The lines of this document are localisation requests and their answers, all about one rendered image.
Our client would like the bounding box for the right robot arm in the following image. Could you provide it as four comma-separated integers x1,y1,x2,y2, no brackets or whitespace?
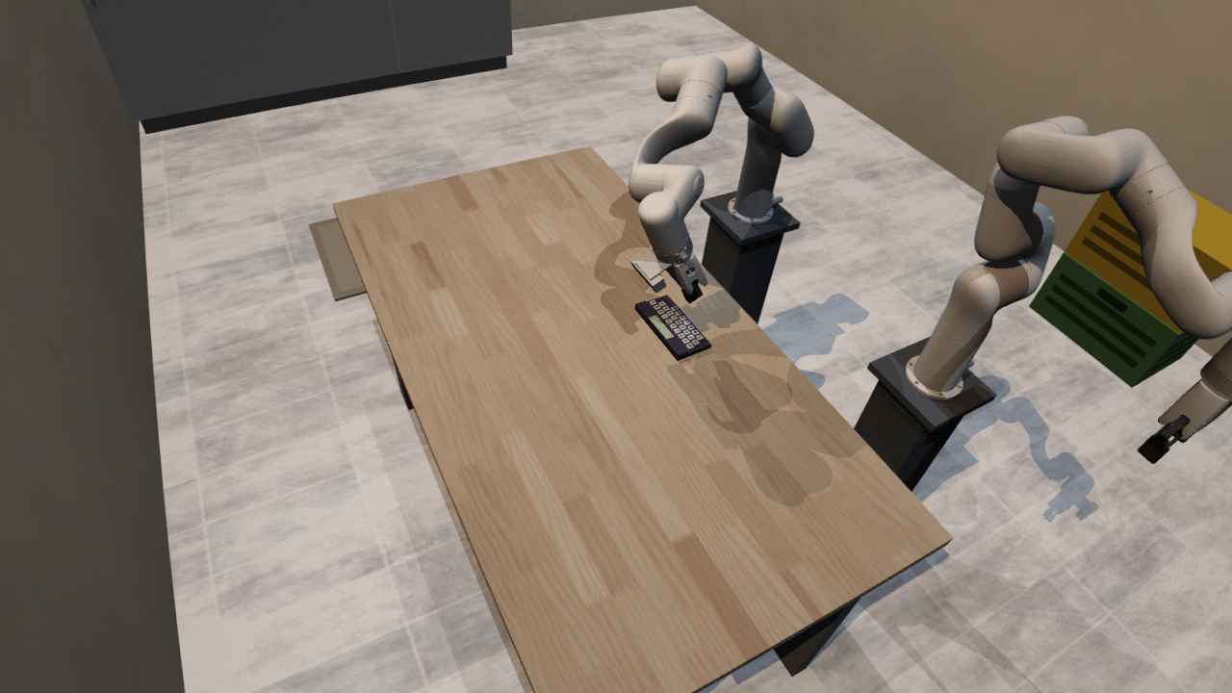
630,42,814,293

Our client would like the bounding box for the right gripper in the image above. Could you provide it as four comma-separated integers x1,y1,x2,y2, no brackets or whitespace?
667,244,707,303

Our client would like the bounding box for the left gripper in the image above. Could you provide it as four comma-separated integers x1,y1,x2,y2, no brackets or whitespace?
1138,369,1232,464

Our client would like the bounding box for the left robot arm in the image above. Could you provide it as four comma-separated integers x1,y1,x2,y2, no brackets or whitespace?
906,115,1232,400

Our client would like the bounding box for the dark grey keyboard case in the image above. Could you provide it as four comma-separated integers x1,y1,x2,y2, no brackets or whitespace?
634,295,711,360

